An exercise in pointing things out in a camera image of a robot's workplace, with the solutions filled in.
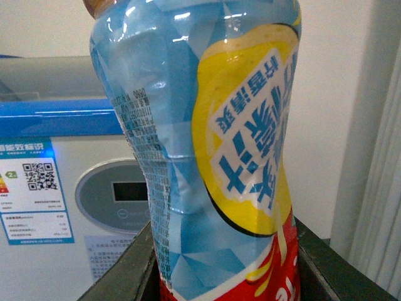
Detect iced tea bottle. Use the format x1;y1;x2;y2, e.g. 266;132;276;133
85;1;301;300

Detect blue energy label sticker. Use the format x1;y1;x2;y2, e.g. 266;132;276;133
1;138;75;245

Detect grey instruction sticker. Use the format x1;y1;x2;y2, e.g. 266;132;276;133
85;235;136;282

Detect white blue chest freezer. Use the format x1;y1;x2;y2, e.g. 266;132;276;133
1;56;148;300

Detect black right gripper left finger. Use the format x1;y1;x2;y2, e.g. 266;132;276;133
79;223;157;301

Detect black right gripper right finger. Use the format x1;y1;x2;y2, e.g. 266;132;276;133
295;219;396;301

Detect white curtain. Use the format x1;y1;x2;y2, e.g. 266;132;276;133
330;1;400;300

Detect grey round control panel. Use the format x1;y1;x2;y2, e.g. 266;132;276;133
75;159;150;234

